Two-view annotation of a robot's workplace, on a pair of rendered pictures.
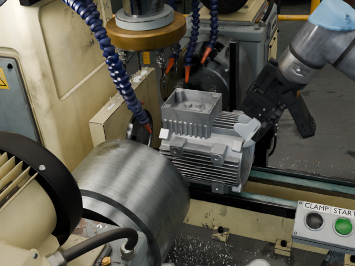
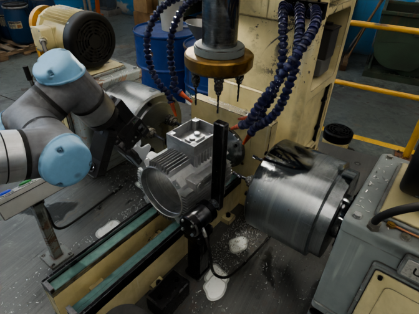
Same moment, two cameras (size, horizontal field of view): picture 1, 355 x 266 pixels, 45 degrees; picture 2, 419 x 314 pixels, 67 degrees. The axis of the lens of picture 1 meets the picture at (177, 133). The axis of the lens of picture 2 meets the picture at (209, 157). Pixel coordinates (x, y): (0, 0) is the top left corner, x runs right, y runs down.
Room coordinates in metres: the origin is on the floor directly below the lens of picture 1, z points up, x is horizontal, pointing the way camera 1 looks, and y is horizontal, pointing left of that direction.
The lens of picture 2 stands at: (1.12, -0.76, 1.59)
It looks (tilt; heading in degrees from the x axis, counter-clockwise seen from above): 35 degrees down; 104
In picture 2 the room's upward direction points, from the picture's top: 2 degrees clockwise
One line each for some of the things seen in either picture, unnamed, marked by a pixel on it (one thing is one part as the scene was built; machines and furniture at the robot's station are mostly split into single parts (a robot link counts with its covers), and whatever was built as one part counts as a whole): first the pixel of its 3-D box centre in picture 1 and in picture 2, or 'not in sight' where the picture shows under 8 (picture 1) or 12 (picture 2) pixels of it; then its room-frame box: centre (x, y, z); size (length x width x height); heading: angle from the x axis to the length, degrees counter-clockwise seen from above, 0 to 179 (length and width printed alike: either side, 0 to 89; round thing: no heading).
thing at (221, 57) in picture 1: (210, 76); (310, 201); (1.23, -0.12, 1.04); 0.41 x 0.25 x 0.25; 157
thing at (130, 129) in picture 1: (140, 136); (224, 147); (0.96, 0.10, 1.02); 0.15 x 0.02 x 0.15; 157
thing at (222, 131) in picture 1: (209, 146); (185, 175); (0.89, -0.08, 1.02); 0.20 x 0.19 x 0.19; 66
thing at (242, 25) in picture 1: (231, 58); (417, 271); (1.48, -0.22, 0.99); 0.35 x 0.31 x 0.37; 157
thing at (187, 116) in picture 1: (192, 113); (194, 141); (0.91, -0.04, 1.11); 0.12 x 0.11 x 0.07; 66
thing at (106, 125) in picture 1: (121, 145); (234, 149); (0.99, 0.16, 0.97); 0.30 x 0.11 x 0.34; 157
